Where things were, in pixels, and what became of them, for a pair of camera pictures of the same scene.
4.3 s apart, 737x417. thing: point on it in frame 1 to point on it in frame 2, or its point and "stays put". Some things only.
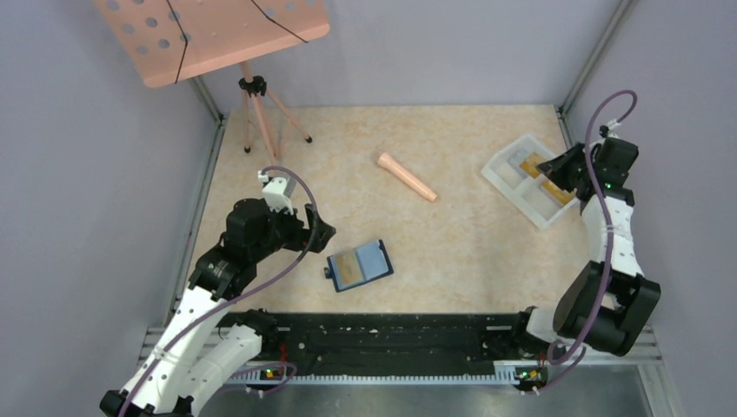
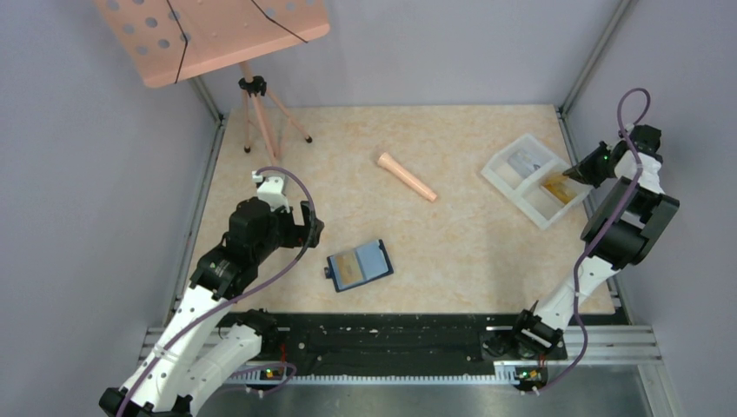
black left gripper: x=302 y=234 stays put
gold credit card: x=349 y=268 stays put
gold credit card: x=530 y=166 to x=561 y=187
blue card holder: x=374 y=263 stays put
